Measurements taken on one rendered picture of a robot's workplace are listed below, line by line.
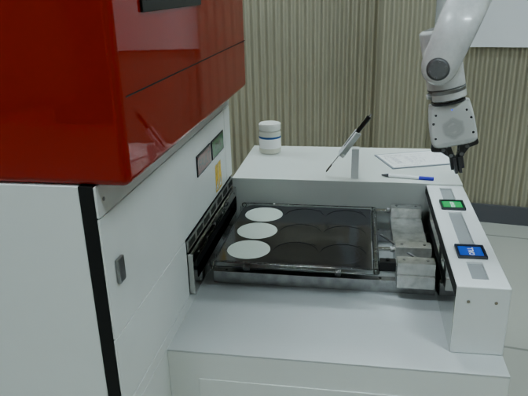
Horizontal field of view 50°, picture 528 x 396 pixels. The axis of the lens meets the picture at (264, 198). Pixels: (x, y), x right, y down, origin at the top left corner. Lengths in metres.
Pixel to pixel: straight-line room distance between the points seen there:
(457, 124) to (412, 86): 2.24
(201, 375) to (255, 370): 0.11
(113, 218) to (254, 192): 0.80
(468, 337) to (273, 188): 0.71
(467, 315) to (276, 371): 0.36
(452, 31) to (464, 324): 0.57
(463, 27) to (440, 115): 0.21
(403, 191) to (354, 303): 0.43
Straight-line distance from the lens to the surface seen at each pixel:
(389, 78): 3.60
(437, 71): 1.25
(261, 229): 1.43
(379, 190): 1.58
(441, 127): 1.36
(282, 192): 1.60
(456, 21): 1.25
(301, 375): 1.12
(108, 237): 0.85
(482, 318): 1.13
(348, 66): 3.79
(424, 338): 1.18
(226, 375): 1.15
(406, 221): 1.55
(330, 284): 1.32
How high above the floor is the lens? 1.47
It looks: 20 degrees down
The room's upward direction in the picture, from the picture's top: 2 degrees counter-clockwise
